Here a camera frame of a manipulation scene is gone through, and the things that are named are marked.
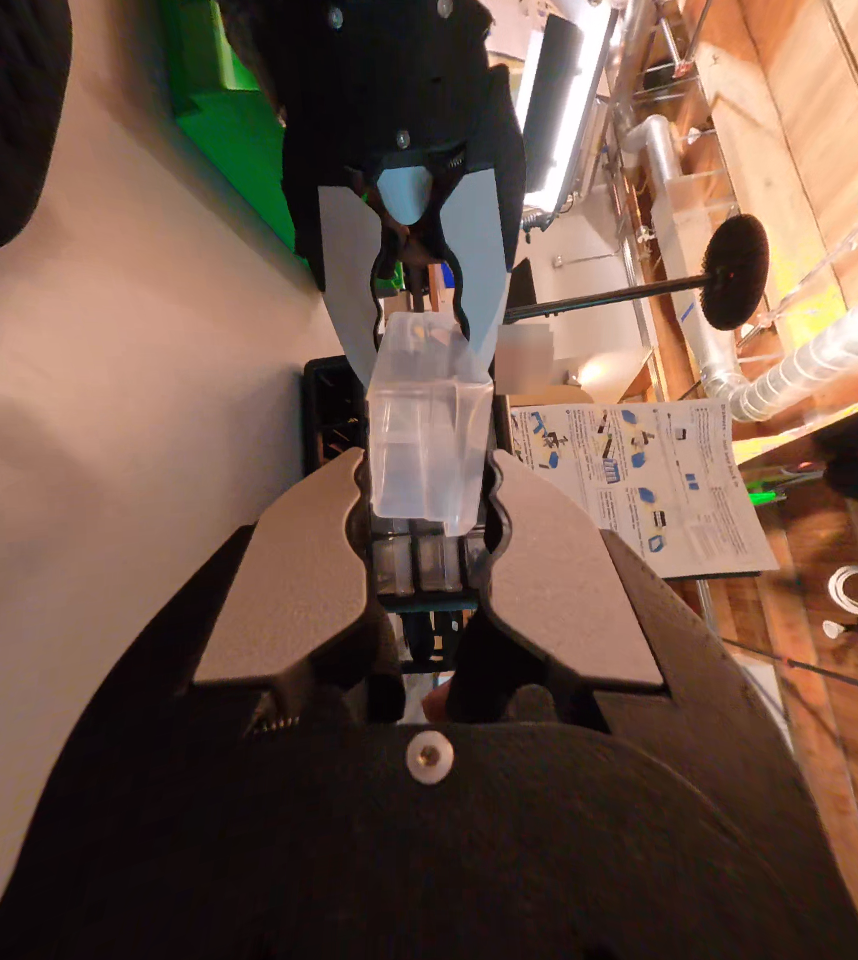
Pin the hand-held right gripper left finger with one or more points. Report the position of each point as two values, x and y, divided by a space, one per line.
301 570

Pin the clear plastic drawer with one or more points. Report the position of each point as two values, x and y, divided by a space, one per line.
429 435

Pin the long ceiling light fixture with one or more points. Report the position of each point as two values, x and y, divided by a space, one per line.
564 112

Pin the rows of clear drawers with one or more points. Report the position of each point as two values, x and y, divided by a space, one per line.
399 562

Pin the silver ceiling pipe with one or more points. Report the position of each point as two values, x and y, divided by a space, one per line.
661 165

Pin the black drawer cabinet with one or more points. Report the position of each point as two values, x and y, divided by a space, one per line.
327 397

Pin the white flexible duct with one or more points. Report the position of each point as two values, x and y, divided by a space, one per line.
826 352

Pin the person's right hand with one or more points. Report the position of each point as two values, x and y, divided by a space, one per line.
435 703

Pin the green plastic bin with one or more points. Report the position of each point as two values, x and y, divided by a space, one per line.
226 120

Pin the printed instruction sheet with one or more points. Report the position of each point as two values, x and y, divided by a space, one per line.
646 487

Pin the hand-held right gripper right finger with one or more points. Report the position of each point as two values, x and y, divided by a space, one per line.
564 585

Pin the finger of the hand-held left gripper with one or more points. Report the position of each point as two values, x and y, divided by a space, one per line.
483 247
346 262

